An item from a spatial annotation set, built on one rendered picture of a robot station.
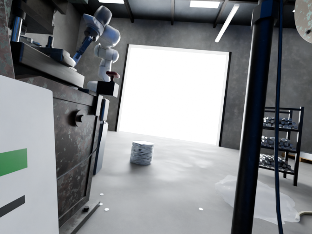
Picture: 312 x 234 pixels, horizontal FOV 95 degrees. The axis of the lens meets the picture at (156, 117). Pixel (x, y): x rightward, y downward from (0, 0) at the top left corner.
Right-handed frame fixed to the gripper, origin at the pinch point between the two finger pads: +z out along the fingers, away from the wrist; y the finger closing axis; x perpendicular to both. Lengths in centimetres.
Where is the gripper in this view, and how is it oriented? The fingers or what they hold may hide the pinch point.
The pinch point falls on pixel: (75, 59)
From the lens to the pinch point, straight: 97.6
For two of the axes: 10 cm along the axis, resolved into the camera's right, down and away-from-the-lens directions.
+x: -6.5, -4.3, -6.2
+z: -3.6, 9.0, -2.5
